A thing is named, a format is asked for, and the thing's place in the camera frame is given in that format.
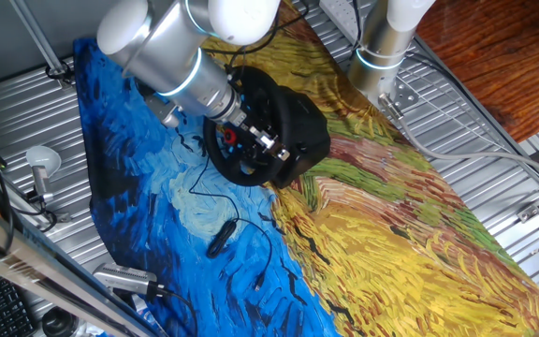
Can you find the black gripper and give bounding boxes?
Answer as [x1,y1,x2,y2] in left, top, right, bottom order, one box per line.
[229,111,292,163]

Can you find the black racing steering wheel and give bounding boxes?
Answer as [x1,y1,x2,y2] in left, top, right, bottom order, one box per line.
[202,65,294,188]

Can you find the white power strip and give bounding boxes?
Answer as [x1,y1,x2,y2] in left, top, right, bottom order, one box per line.
[318,0,365,46]

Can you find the painted wheat field mat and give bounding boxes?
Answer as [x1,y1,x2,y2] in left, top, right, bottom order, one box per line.
[72,0,539,337]

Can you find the black steering wheel usb cable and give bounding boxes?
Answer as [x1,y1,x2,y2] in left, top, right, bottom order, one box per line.
[188,152,274,292]

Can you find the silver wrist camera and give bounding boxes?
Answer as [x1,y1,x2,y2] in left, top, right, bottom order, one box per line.
[145,95,184,129]

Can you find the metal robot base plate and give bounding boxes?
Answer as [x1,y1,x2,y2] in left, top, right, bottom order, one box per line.
[376,74,420,113]

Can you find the black camera cable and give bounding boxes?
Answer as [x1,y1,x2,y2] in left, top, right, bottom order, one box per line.
[154,285,200,337]

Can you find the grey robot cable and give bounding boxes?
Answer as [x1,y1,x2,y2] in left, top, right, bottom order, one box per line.
[377,93,539,186]

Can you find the silver depth camera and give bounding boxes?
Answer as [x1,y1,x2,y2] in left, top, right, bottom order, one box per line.
[92,261,168,299]

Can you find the aluminium frame pole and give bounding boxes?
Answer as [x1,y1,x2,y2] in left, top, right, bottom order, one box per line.
[9,0,72,89]

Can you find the aluminium frame beam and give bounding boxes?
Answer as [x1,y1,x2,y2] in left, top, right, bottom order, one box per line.
[0,194,158,337]

